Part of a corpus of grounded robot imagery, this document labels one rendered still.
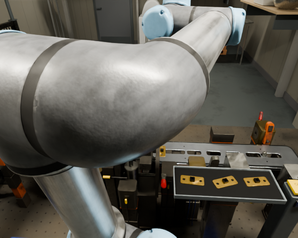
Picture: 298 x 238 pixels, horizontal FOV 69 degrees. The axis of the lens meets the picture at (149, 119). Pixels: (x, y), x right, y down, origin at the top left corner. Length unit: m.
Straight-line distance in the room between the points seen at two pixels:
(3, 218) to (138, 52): 1.40
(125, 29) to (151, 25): 6.63
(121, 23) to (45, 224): 6.36
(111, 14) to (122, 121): 7.03
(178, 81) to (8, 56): 0.14
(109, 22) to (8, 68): 7.04
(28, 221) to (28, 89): 1.28
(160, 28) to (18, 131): 0.40
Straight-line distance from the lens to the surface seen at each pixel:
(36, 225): 1.40
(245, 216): 1.38
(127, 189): 0.91
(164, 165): 0.99
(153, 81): 0.17
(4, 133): 0.22
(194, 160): 1.03
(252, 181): 0.89
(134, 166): 0.95
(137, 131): 0.16
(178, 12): 0.53
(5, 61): 0.21
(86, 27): 7.52
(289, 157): 1.34
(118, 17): 7.14
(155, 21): 0.52
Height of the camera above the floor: 1.79
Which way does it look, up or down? 33 degrees down
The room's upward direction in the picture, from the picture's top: 1 degrees counter-clockwise
